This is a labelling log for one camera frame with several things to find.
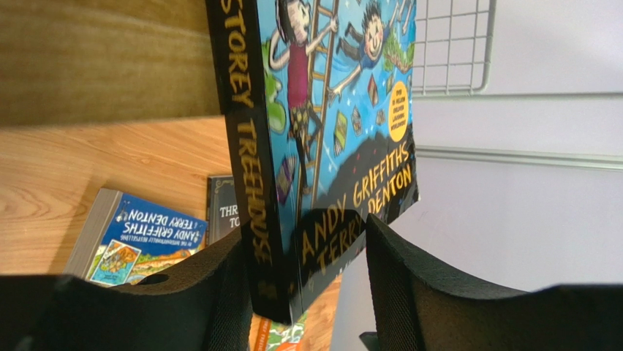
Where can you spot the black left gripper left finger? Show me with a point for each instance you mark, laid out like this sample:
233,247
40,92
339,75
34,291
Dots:
202,303

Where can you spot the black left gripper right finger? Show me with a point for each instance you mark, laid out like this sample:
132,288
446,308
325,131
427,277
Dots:
423,303

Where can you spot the black 169-storey treehouse book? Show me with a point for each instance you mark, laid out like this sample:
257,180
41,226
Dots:
317,101

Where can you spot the orange 78-storey treehouse book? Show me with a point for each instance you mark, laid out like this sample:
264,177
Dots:
273,336

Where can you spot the three days to see book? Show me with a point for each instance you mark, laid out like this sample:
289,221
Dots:
222,210

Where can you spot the blue 91-storey treehouse book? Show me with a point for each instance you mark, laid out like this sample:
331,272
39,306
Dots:
127,238

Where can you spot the white wire wooden shelf rack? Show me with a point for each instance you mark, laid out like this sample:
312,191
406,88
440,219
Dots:
95,62

